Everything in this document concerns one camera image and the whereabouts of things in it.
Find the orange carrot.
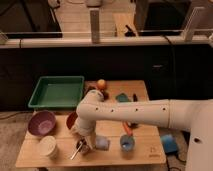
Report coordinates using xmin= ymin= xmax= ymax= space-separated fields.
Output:
xmin=122 ymin=122 xmax=133 ymax=136

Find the dark grape bunch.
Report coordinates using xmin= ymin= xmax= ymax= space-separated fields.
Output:
xmin=103 ymin=91 xmax=109 ymax=100

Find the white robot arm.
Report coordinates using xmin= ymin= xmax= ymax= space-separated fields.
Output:
xmin=74 ymin=90 xmax=213 ymax=171

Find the teal sponge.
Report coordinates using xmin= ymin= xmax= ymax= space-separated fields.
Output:
xmin=115 ymin=93 xmax=130 ymax=102

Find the metal cup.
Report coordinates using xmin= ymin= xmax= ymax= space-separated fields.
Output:
xmin=76 ymin=139 xmax=90 ymax=155

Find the white horizontal rail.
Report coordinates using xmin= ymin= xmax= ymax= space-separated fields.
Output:
xmin=0 ymin=35 xmax=213 ymax=49

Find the brown bowl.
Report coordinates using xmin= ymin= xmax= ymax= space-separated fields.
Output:
xmin=66 ymin=112 xmax=78 ymax=129

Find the blue box on floor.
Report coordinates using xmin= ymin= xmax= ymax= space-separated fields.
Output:
xmin=161 ymin=134 xmax=179 ymax=154

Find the purple bowl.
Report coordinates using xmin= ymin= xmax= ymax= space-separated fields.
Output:
xmin=28 ymin=110 xmax=56 ymax=136

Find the green plastic tray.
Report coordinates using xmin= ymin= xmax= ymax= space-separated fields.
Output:
xmin=28 ymin=76 xmax=84 ymax=109

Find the white cup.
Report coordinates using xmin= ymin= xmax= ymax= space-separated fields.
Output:
xmin=37 ymin=136 xmax=58 ymax=158

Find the blue grey cloth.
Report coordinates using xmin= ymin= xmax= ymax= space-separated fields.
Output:
xmin=95 ymin=135 xmax=110 ymax=151

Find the metal fork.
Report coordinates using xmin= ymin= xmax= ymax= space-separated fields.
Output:
xmin=70 ymin=143 xmax=84 ymax=160

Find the blue cup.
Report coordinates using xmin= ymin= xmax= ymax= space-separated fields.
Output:
xmin=120 ymin=134 xmax=135 ymax=152

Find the orange fruit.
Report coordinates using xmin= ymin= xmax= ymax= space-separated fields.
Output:
xmin=96 ymin=79 xmax=107 ymax=90

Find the wooden table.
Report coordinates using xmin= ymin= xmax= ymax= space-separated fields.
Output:
xmin=15 ymin=81 xmax=166 ymax=168

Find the black round gadget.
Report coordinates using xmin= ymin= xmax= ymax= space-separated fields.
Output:
xmin=130 ymin=123 xmax=139 ymax=129

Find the white slanted post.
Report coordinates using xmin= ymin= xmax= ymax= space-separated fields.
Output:
xmin=182 ymin=7 xmax=205 ymax=42

